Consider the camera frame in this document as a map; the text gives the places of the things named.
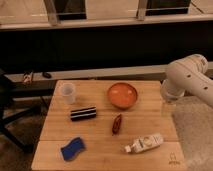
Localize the white plastic bottle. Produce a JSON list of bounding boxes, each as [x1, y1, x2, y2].
[[125, 133, 164, 154]]

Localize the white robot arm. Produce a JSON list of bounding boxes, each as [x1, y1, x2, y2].
[[160, 54, 213, 108]]

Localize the orange ceramic bowl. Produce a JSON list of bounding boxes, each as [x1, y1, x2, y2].
[[107, 82, 138, 109]]

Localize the black white striped block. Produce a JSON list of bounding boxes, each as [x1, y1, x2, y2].
[[70, 107, 97, 121]]

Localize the clear plastic cup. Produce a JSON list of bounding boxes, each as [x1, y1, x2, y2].
[[59, 83, 76, 104]]

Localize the wooden table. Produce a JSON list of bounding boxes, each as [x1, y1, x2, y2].
[[31, 80, 187, 171]]

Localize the small black object on ledge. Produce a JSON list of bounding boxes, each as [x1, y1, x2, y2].
[[42, 72, 52, 79]]

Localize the blue sponge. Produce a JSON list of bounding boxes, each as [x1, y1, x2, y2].
[[61, 137, 86, 161]]

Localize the red white clamp on ledge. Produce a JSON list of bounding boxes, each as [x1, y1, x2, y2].
[[22, 71, 34, 84]]

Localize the black chair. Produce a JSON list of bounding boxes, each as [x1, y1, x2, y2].
[[0, 68, 41, 153]]

